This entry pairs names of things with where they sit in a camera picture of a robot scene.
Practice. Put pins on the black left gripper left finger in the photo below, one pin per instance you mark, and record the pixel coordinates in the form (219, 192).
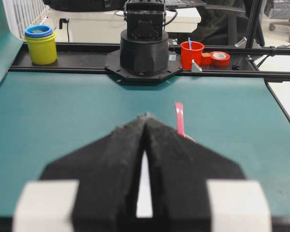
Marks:
(87, 190)

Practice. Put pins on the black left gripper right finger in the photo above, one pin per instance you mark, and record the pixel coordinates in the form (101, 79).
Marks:
(195, 189)

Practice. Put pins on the pink plastic spoon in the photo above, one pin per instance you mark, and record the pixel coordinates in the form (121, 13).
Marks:
(180, 120)

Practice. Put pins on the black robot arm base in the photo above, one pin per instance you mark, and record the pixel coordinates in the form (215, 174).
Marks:
(144, 54)

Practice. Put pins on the orange wooden block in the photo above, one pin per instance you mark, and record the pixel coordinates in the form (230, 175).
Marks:
(206, 59)

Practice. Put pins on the white plate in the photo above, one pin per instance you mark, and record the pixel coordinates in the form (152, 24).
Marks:
(144, 202)

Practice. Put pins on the red tape roll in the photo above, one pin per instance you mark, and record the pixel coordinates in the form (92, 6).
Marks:
(220, 59)

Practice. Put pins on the red plastic cup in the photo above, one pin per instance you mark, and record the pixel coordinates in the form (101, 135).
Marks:
(191, 53)

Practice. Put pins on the blue stick in cup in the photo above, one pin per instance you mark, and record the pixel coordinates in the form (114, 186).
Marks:
(190, 43)

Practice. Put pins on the yellow-green stacked cups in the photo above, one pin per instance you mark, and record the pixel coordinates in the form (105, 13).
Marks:
(41, 43)

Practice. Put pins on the black office chair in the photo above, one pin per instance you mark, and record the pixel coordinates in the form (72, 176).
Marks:
(213, 28)

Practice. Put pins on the white radiator panel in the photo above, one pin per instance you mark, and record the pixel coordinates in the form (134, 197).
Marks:
(21, 14)

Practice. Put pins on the silver metal corner bracket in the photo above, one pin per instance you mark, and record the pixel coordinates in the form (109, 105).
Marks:
(195, 68)

